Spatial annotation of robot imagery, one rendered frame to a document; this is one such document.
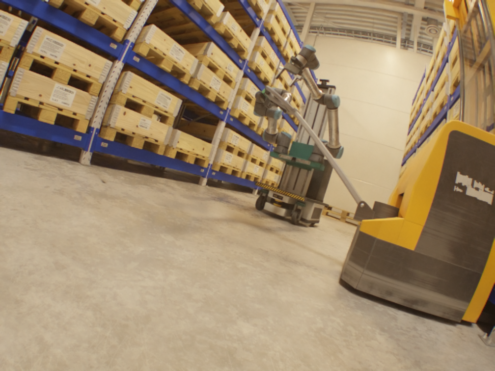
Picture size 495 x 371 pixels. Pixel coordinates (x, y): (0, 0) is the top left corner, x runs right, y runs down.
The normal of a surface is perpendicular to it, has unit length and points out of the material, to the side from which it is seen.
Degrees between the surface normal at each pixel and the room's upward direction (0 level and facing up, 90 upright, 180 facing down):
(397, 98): 90
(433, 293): 90
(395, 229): 90
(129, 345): 0
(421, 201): 90
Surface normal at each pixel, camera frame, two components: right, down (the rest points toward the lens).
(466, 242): -0.44, -0.11
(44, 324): 0.31, -0.95
